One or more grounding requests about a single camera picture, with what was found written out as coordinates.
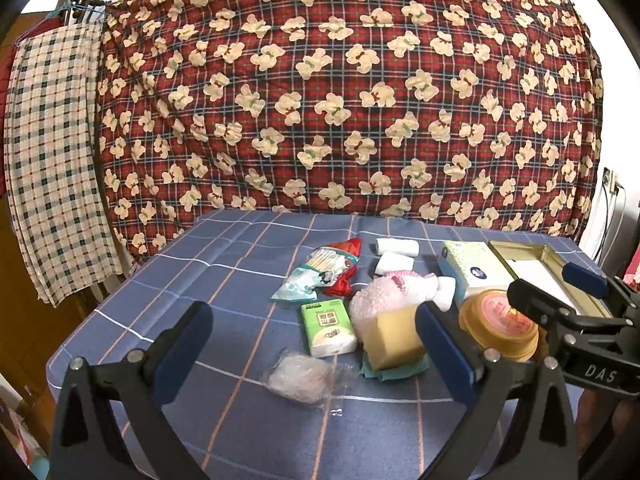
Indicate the red plaid bear blanket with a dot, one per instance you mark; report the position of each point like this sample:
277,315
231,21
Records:
479,113

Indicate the cream green checked cloth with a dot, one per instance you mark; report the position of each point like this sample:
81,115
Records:
56,207

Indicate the white foam block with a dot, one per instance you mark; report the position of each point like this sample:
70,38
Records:
391,262

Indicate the yellow sponge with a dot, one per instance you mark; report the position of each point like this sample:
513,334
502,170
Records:
391,340

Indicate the clear plastic bag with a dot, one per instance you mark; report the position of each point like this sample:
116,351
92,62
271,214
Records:
308,380

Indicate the white gauze roll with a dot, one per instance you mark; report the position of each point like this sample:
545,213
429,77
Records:
399,246

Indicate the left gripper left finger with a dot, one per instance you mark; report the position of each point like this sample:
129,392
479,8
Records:
86,441

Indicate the teal cloth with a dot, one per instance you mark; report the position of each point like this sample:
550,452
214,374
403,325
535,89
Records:
392,374

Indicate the blue checked tablecloth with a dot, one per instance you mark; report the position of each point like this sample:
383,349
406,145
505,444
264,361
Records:
231,424

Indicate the wall power socket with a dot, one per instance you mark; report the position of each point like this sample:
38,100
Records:
609,181

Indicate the round orange tin lid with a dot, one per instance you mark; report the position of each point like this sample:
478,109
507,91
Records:
490,320

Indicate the pink white knit sock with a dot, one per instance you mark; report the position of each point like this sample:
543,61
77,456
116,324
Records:
430,284

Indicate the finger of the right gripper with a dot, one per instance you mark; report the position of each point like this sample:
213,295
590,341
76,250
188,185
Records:
544,309
599,286

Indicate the gold metal tin tray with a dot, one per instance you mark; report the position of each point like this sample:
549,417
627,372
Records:
541,266

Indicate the green tissue pack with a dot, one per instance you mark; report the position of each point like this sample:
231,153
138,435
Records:
328,329

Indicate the yellow blue tissue box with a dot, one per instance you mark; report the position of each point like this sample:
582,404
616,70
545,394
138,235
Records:
474,268

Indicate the cotton swab teal pouch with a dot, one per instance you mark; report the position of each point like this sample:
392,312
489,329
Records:
321,270

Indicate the pink fluffy puff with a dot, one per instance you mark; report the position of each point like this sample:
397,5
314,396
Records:
386,293

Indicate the red gold satin pouch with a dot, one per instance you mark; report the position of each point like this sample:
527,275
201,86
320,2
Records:
343,287

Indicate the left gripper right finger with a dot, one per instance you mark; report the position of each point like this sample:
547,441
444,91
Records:
540,442

